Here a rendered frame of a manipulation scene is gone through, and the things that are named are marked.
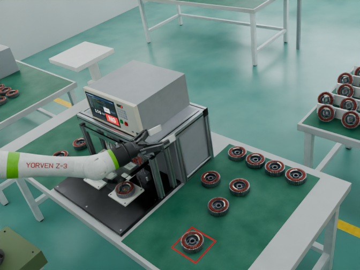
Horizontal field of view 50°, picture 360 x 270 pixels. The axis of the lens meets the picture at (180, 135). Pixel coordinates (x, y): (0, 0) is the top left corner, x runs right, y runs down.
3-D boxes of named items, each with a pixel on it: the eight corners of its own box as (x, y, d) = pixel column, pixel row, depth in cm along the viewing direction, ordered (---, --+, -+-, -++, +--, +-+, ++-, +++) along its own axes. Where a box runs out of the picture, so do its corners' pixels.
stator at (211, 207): (210, 218, 198) (209, 214, 196) (207, 203, 208) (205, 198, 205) (231, 215, 198) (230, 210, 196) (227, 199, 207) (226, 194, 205)
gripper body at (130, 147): (127, 149, 162) (146, 139, 165) (120, 142, 169) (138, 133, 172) (132, 163, 165) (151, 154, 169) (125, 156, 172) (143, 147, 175)
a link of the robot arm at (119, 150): (114, 164, 172) (121, 172, 164) (105, 142, 166) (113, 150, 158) (126, 158, 174) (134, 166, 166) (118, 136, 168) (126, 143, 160)
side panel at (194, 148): (185, 184, 223) (175, 139, 205) (181, 181, 225) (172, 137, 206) (214, 157, 238) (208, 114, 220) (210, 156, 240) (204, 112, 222)
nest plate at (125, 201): (125, 207, 212) (125, 205, 211) (108, 196, 221) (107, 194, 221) (144, 190, 220) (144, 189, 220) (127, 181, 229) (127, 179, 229)
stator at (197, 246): (187, 257, 181) (186, 253, 179) (178, 241, 190) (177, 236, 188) (208, 247, 184) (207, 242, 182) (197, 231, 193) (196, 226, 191)
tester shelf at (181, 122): (155, 156, 196) (153, 149, 193) (78, 120, 237) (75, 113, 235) (208, 114, 220) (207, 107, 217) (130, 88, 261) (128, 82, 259)
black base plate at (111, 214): (121, 237, 198) (120, 234, 197) (54, 189, 237) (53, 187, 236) (181, 184, 224) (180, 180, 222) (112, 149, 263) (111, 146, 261)
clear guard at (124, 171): (118, 194, 186) (115, 185, 183) (89, 176, 201) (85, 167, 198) (164, 157, 204) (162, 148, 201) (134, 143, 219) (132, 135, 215)
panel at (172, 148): (181, 181, 222) (173, 140, 205) (110, 145, 262) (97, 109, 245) (182, 180, 222) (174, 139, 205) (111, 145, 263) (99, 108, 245)
